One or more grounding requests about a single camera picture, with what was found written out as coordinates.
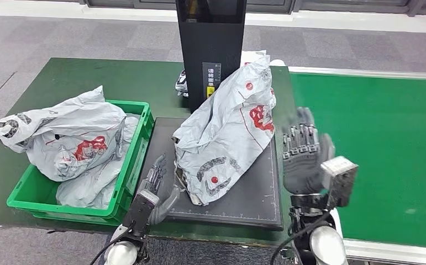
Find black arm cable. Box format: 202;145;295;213
269;210;333;265
88;226;133;265

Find white parcel with dark print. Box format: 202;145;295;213
175;69;190;98

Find black yellow label sticker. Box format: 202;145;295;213
202;62;222;99

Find green conveyor belt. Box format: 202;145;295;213
290;72;426;250

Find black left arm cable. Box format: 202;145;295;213
88;226;133;265

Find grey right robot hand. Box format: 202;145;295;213
281;107;336;197

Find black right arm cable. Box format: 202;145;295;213
269;210;333;265

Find black inbound scanning machine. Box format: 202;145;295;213
138;0;284;231

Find green plastic crate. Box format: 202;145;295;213
6;99;155;227

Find grey parcel with red print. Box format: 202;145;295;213
171;55;277;206

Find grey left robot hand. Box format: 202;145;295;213
138;153;181;226

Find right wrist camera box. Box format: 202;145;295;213
320;156;359;209

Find plain grey plastic parcel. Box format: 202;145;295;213
55;114;141;210

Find pale conveyor frame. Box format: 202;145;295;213
286;65;426;265

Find grey parcel with black print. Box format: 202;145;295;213
0;86;128;183

